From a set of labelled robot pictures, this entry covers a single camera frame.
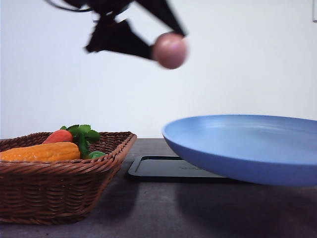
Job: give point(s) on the yellow toy corn cob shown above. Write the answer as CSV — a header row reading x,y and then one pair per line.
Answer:
x,y
57,151

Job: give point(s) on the pink egg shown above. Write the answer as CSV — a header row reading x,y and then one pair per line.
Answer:
x,y
170,50

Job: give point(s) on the blue plate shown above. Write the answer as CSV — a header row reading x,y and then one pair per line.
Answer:
x,y
257,148

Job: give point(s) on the orange toy carrot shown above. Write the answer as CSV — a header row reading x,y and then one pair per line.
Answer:
x,y
82,135

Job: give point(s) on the brown wicker basket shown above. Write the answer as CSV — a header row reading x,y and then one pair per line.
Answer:
x,y
58,192

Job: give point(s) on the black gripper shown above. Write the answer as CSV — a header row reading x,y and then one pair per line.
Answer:
x,y
119,36

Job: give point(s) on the black tray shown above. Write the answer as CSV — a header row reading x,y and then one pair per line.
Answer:
x,y
168,167

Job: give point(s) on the black cable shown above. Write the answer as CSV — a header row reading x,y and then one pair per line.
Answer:
x,y
71,9

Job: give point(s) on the green toy chili pepper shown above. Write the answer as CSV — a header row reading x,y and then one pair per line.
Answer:
x,y
95,154

